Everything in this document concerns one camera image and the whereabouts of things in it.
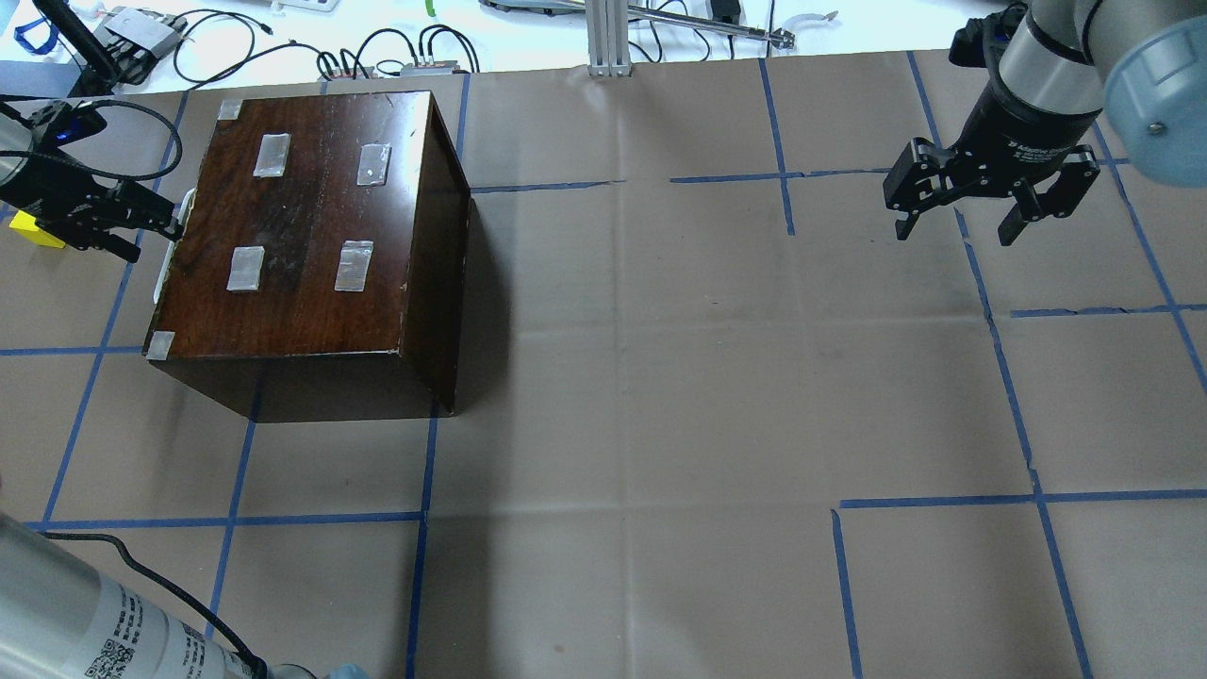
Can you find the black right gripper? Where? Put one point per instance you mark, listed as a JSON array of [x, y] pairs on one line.
[[1023, 132]]

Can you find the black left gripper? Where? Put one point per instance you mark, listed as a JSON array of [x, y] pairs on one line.
[[47, 191]]

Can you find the grey usb hub box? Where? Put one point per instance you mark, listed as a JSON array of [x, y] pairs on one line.
[[437, 67]]

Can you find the aluminium frame post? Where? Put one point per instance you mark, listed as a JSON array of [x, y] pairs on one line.
[[607, 38]]

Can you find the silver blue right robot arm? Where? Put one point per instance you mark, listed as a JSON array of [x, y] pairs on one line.
[[1053, 67]]

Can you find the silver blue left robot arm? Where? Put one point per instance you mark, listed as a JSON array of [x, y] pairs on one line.
[[63, 618]]

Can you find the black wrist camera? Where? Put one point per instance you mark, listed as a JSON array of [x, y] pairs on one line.
[[59, 123]]

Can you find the wooden drawer white handle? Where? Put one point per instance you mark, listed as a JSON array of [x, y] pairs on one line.
[[183, 214]]

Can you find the yellow block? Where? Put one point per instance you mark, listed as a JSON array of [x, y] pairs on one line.
[[25, 225]]

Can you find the dark wooden drawer cabinet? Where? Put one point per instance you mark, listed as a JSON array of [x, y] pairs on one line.
[[321, 273]]

